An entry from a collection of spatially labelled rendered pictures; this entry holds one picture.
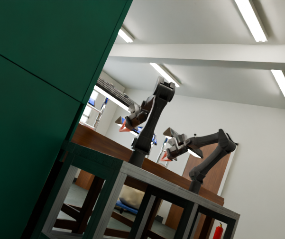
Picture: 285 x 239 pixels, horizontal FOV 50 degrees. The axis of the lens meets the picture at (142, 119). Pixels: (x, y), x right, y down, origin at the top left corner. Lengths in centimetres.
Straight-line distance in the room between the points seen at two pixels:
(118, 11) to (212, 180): 548
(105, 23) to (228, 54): 354
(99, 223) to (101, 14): 85
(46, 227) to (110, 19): 90
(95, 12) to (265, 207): 537
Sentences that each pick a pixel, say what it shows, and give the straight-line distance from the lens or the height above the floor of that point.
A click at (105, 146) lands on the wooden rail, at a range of 153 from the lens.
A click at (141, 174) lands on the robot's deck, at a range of 115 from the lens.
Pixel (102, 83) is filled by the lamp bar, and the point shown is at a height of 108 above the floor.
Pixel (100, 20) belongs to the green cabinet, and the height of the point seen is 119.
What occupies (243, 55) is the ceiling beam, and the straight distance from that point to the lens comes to 469.
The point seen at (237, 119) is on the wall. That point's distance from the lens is 690.
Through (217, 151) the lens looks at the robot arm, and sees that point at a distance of 187.
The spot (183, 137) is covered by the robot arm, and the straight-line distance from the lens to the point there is 206.
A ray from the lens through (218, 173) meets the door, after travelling 661.
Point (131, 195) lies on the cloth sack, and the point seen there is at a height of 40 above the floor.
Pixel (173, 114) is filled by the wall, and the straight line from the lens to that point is 767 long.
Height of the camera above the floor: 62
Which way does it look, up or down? 11 degrees up
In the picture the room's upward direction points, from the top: 22 degrees clockwise
